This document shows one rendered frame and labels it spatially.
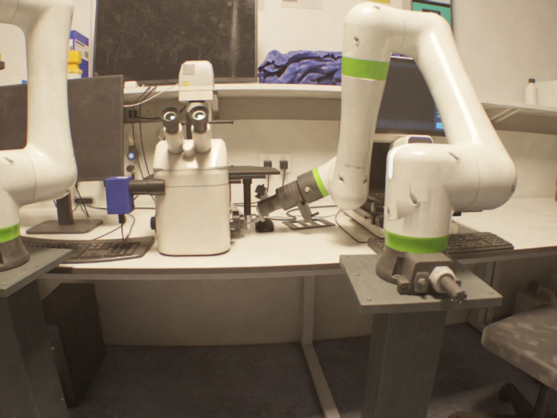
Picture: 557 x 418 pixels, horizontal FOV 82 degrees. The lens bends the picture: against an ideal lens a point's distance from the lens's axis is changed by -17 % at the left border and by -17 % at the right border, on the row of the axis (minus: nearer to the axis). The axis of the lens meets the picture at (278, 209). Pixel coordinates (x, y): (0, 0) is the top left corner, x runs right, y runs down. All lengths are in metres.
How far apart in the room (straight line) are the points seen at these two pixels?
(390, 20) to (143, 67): 1.08
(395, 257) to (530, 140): 1.80
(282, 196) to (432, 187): 0.60
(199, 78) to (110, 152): 0.38
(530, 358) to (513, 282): 1.36
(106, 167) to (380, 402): 1.05
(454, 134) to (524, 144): 1.56
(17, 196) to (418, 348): 0.89
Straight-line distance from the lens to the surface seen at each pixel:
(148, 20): 1.73
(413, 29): 0.95
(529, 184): 2.42
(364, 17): 0.90
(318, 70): 1.61
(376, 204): 1.11
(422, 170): 0.65
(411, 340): 0.76
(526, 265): 2.56
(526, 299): 2.37
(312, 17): 1.99
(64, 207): 1.46
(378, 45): 0.90
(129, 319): 2.03
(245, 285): 1.87
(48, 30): 0.98
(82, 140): 1.33
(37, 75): 0.97
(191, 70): 1.18
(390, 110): 1.33
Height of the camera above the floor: 1.06
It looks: 11 degrees down
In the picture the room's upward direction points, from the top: straight up
